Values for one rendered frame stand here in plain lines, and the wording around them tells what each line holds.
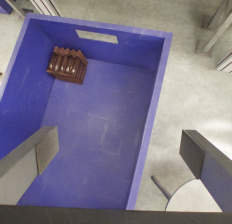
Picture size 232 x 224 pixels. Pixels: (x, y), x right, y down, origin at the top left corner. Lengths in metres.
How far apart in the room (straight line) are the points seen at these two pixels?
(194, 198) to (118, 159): 0.25
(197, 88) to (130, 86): 0.39
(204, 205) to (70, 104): 0.54
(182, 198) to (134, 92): 0.37
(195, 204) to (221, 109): 0.46
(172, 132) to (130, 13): 0.67
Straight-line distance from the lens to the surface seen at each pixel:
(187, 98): 0.85
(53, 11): 0.86
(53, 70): 0.59
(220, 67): 0.90
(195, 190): 0.59
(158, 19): 1.01
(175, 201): 0.59
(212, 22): 0.98
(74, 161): 0.62
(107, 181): 0.60
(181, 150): 0.17
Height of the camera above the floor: 0.79
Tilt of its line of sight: 78 degrees down
